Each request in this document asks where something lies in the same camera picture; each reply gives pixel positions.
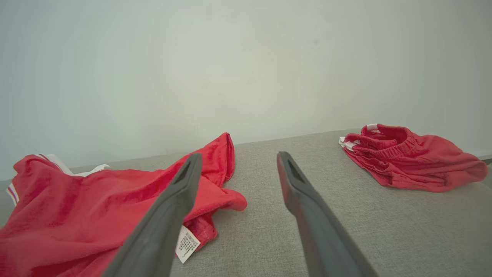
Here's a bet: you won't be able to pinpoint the red basketball jersey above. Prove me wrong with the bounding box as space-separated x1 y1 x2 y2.
0 133 248 277

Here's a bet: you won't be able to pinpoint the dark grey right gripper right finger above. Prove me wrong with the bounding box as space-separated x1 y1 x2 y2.
277 151 379 277

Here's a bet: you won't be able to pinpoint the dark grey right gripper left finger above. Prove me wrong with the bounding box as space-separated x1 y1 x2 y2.
101 153 203 277

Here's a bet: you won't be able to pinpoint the red shorts with white stripe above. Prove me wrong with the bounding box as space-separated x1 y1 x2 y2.
339 123 488 192

